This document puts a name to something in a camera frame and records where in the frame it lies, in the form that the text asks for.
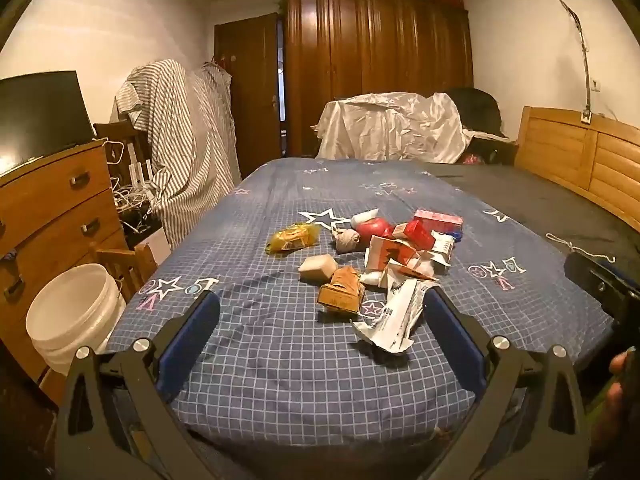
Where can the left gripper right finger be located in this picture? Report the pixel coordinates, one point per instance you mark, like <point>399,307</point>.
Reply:
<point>527,420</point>

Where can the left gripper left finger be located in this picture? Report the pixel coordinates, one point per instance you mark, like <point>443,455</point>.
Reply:
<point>116,421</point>

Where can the white printed paper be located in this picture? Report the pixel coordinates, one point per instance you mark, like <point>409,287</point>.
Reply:
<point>390,328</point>

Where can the beige sponge block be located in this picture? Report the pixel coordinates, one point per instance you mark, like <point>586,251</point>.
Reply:
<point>317,269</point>

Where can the red cigarette box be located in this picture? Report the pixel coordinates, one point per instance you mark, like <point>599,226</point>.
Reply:
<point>418,235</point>

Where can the orange white torn carton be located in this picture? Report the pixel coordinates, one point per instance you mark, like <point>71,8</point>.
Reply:
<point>383,250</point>

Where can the person's right hand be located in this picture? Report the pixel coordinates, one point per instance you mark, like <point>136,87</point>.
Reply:
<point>607,426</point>

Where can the dark grey blanket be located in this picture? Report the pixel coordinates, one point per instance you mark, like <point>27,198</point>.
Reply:
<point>546,207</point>

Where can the white plastic bucket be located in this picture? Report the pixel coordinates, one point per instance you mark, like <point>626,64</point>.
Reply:
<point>78,308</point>

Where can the wooden headboard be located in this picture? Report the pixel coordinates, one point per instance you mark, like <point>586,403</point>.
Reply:
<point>599,161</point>

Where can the small wooden chair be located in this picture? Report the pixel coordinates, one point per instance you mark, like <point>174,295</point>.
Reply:
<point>131,269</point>

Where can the pink red carton box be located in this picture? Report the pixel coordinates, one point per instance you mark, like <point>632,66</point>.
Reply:
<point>439,222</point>

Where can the wooden chest of drawers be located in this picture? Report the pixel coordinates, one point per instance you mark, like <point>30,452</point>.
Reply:
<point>52,210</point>

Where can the black cloth pile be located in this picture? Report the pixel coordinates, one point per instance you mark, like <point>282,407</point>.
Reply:
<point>478,110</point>

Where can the blue checkered bed sheet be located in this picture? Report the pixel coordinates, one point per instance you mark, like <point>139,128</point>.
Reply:
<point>282,368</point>

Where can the red apple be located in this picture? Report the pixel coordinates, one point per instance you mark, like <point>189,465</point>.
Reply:
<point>370,228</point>

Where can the yellow snack wrapper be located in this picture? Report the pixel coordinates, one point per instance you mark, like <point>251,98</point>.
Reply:
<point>294,237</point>

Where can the grey rolled sock ball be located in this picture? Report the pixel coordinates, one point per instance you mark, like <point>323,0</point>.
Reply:
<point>345,240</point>

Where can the white tissue wad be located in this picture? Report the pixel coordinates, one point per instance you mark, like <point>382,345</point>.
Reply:
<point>361,217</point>

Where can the shiny white cloth cover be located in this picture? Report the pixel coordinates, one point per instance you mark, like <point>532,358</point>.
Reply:
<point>396,126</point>

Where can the striped cloth cover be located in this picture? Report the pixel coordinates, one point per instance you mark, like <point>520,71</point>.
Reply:
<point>187,118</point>

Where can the black television screen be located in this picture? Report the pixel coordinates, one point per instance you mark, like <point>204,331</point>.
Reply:
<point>41,114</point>

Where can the dark wooden wardrobe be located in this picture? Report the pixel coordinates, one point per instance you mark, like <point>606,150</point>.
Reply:
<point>335,49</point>

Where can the wooden door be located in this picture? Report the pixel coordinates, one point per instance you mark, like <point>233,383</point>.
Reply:
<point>247,50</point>

